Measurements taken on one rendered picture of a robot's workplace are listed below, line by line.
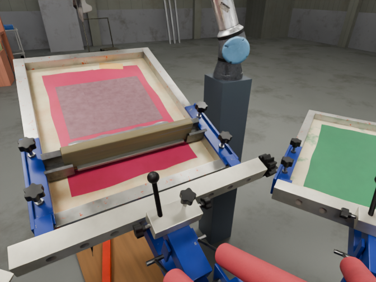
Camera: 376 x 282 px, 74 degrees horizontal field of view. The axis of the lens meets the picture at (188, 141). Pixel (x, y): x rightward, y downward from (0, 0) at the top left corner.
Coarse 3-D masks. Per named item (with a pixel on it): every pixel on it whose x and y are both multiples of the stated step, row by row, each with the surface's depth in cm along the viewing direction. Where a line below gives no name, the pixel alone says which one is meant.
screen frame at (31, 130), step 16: (144, 48) 126; (16, 64) 100; (32, 64) 104; (48, 64) 106; (64, 64) 110; (80, 64) 113; (160, 64) 118; (16, 80) 94; (160, 80) 113; (176, 96) 103; (32, 112) 84; (32, 128) 80; (208, 144) 89; (176, 176) 76; (192, 176) 77; (128, 192) 70; (144, 192) 71; (80, 208) 65; (96, 208) 66; (112, 208) 67; (64, 224) 62
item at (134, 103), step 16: (112, 80) 109; (128, 80) 111; (144, 80) 113; (112, 96) 102; (128, 96) 104; (144, 96) 105; (128, 112) 97; (144, 112) 99; (160, 112) 100; (128, 128) 92; (144, 160) 83; (160, 160) 84; (176, 160) 85
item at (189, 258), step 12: (180, 228) 60; (168, 240) 59; (180, 240) 58; (192, 240) 59; (180, 252) 57; (192, 252) 57; (180, 264) 55; (192, 264) 55; (204, 264) 56; (192, 276) 54
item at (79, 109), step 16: (48, 80) 102; (64, 80) 104; (80, 80) 106; (96, 80) 107; (48, 96) 96; (64, 96) 97; (80, 96) 99; (96, 96) 100; (64, 112) 91; (80, 112) 93; (96, 112) 94; (112, 112) 96; (64, 128) 87; (80, 128) 88; (96, 128) 89; (112, 128) 90; (64, 144) 82; (128, 160) 82; (80, 176) 75; (96, 176) 76; (112, 176) 77; (128, 176) 78; (80, 192) 71
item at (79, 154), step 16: (144, 128) 78; (160, 128) 79; (176, 128) 82; (80, 144) 70; (96, 144) 71; (112, 144) 73; (128, 144) 76; (144, 144) 80; (64, 160) 69; (80, 160) 72; (96, 160) 75
